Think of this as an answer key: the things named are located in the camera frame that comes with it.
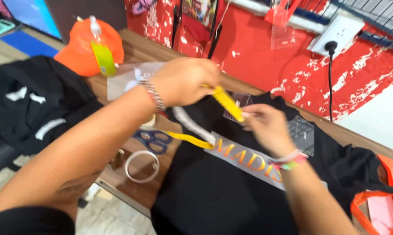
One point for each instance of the grey transfer strip orange letters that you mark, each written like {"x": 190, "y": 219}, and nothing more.
{"x": 239, "y": 156}

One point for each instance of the person's right hand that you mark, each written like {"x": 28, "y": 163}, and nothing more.
{"x": 270, "y": 130}

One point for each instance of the small beige tape roll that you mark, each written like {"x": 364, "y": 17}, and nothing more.
{"x": 149, "y": 122}

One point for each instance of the clear acrylic holder red top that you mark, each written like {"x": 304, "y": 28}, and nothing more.
{"x": 283, "y": 29}

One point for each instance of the clear plastic bag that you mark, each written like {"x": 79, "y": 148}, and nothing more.
{"x": 124, "y": 80}

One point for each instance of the white wall socket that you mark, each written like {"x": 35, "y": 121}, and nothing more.
{"x": 342, "y": 32}

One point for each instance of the person's left fingers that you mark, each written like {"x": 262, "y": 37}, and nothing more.
{"x": 212, "y": 81}

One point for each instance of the spray bottle yellow label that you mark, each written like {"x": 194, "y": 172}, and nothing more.
{"x": 103, "y": 57}

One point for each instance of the person's right fingers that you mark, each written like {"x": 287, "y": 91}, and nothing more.
{"x": 251, "y": 119}

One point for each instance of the clear acrylic ruler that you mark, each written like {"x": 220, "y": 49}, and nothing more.
{"x": 302, "y": 133}

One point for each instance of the monitor with blue screen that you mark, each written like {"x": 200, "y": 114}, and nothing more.
{"x": 33, "y": 14}

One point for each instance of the pink sheet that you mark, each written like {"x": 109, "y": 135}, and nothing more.
{"x": 382, "y": 212}

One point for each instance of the orange cap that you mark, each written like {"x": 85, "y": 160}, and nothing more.
{"x": 75, "y": 49}

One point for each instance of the yellow measuring tape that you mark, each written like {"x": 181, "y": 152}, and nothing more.
{"x": 227, "y": 102}

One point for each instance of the clear tape roll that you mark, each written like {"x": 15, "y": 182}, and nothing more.
{"x": 128, "y": 169}

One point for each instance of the black T-shirt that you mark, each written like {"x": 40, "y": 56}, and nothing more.
{"x": 209, "y": 199}

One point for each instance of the blue mat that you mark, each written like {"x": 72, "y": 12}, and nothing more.
{"x": 28, "y": 44}

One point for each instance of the black garment white print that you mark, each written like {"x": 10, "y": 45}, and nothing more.
{"x": 29, "y": 114}

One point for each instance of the person's left hand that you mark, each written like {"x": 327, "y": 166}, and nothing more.
{"x": 183, "y": 81}

